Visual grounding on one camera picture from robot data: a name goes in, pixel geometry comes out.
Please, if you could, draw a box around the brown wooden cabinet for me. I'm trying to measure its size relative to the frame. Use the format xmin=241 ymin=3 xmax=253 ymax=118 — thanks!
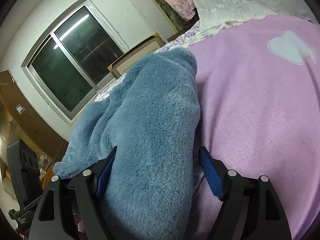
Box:
xmin=1 ymin=70 xmax=68 ymax=175

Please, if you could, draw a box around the purple floral bedsheet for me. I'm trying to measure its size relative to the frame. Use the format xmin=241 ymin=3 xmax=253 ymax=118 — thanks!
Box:
xmin=93 ymin=21 xmax=243 ymax=102

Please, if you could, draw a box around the blue fleece garment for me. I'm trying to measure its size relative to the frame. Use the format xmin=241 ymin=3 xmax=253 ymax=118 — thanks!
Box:
xmin=53 ymin=48 xmax=200 ymax=239

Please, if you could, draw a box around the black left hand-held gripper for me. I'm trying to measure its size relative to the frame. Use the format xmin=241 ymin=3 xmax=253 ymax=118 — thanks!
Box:
xmin=7 ymin=139 xmax=43 ymax=233

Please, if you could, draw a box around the aluminium sliding window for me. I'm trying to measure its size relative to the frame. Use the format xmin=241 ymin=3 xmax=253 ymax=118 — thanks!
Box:
xmin=21 ymin=0 xmax=129 ymax=121

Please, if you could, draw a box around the white lace cover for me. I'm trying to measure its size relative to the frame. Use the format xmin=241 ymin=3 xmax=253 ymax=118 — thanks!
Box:
xmin=193 ymin=0 xmax=317 ymax=29

